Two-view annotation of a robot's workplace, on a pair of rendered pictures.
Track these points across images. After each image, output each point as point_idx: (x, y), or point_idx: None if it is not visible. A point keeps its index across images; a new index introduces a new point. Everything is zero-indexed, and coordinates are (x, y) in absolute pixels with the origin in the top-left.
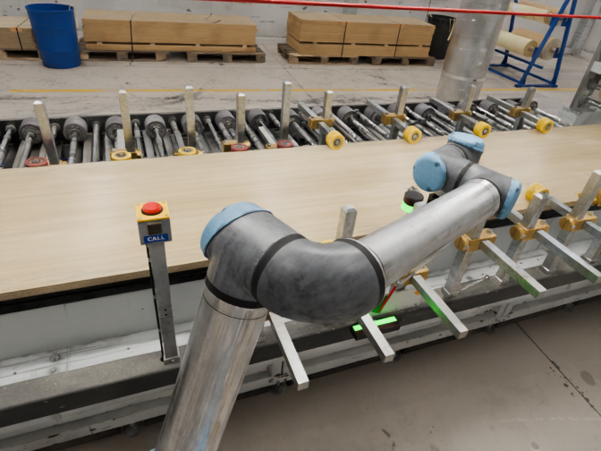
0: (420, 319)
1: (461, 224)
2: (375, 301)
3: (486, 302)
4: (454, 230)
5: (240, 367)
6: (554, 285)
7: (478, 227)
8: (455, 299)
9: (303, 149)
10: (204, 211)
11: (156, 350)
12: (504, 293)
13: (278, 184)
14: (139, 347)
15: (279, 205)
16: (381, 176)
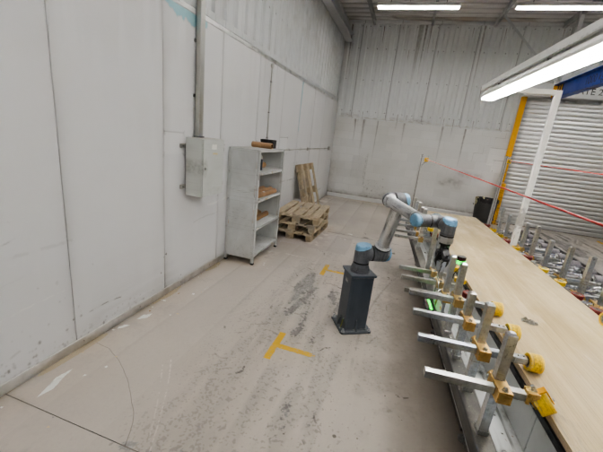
0: (434, 327)
1: (400, 207)
2: (382, 199)
3: (442, 355)
4: (398, 206)
5: (388, 217)
6: (456, 403)
7: (455, 285)
8: (441, 331)
9: (589, 312)
10: (490, 268)
11: None
12: (446, 359)
13: (524, 288)
14: None
15: (499, 282)
16: (553, 321)
